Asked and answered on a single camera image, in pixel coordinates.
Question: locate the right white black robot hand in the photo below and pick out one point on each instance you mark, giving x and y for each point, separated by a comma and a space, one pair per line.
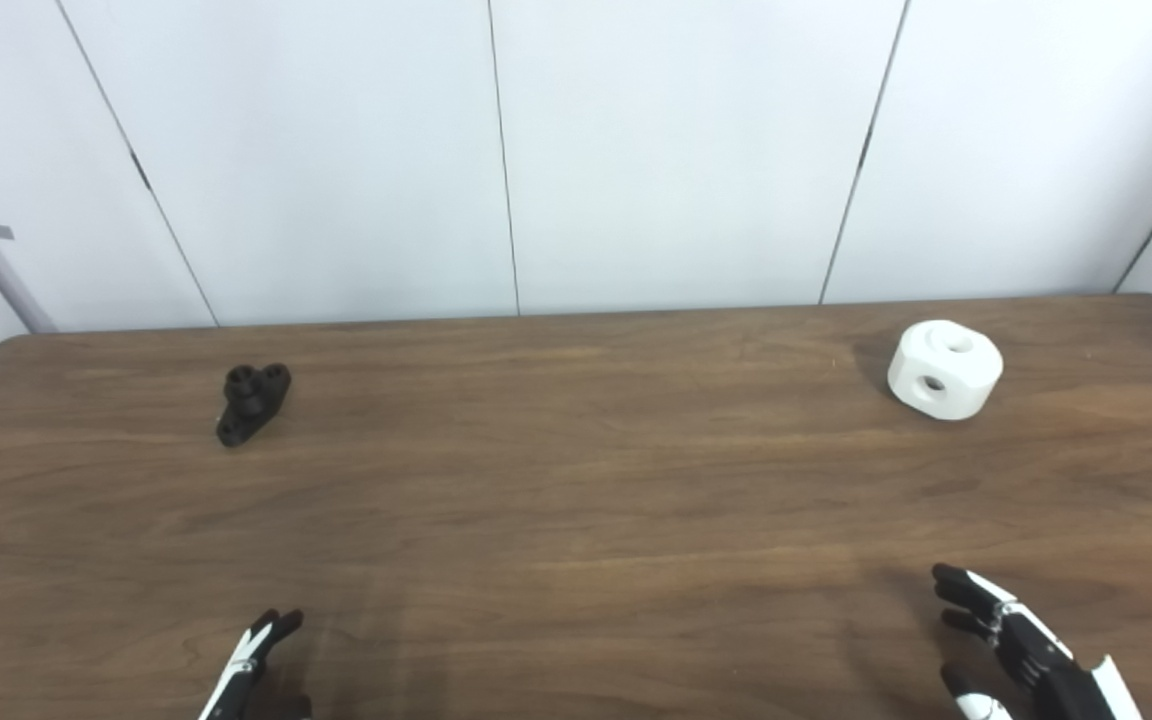
1031, 660

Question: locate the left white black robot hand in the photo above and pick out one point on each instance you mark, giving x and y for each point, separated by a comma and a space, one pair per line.
244, 664

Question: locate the black plastic holder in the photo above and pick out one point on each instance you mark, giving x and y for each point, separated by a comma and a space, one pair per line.
251, 402

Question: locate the round white plastic piece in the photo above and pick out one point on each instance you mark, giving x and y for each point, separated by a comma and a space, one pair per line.
946, 375

